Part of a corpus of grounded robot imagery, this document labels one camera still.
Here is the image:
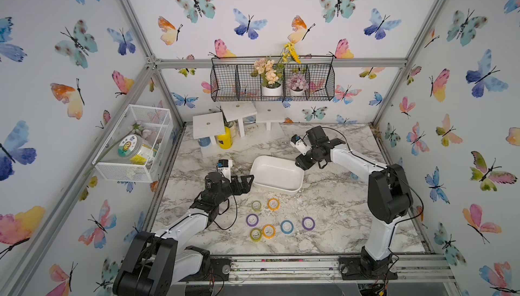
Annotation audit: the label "white tiered stand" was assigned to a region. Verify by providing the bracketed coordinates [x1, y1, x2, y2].
[192, 102, 285, 156]

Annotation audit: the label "yellow-green tape roll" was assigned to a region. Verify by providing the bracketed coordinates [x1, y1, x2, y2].
[249, 228, 263, 242]

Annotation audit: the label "glass jar behind bottle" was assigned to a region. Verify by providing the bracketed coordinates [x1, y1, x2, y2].
[226, 121, 238, 139]

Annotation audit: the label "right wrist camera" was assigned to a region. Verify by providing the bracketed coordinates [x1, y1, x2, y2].
[291, 135, 310, 155]

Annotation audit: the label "yellow artificial flower stem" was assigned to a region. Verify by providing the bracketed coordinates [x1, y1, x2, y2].
[276, 41, 301, 76]

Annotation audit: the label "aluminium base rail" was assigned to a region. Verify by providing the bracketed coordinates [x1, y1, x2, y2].
[210, 254, 455, 285]

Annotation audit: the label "white pot peach flowers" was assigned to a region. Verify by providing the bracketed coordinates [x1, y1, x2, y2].
[252, 57, 283, 98]

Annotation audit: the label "white pot purple flowers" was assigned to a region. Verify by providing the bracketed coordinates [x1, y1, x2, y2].
[288, 72, 310, 97]

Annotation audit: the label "round green lid jar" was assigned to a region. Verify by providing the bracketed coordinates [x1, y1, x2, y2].
[117, 134, 142, 158]

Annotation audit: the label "pale green tape roll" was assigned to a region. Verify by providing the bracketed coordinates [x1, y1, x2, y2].
[251, 201, 262, 213]

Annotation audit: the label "orange tape roll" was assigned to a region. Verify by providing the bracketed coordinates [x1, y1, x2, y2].
[267, 198, 280, 211]
[262, 224, 276, 239]

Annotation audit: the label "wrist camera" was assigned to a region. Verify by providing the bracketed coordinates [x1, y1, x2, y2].
[217, 159, 233, 180]
[291, 135, 310, 155]

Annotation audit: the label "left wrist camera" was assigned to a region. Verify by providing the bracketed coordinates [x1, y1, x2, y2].
[217, 159, 233, 180]

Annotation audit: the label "blue tape roll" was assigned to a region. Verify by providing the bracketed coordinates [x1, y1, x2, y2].
[280, 220, 295, 234]

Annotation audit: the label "white storage box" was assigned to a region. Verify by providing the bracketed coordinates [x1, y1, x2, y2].
[250, 155, 305, 195]

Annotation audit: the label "clear acrylic wall box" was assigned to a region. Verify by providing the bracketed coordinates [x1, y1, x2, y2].
[92, 104, 173, 183]

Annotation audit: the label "purple tape roll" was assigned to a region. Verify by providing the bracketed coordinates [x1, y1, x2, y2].
[301, 217, 316, 231]
[246, 213, 259, 228]

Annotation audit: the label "yellow bottle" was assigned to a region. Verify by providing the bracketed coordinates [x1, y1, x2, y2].
[216, 126, 233, 150]

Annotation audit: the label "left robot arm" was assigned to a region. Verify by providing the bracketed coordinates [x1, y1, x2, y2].
[112, 172, 255, 295]

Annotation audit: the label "black wire wall basket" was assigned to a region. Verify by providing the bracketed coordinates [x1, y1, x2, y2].
[210, 56, 335, 102]

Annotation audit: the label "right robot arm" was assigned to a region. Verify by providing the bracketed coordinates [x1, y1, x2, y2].
[291, 126, 413, 282]

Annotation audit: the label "blue cup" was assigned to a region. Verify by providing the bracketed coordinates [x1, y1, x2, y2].
[198, 137, 211, 148]

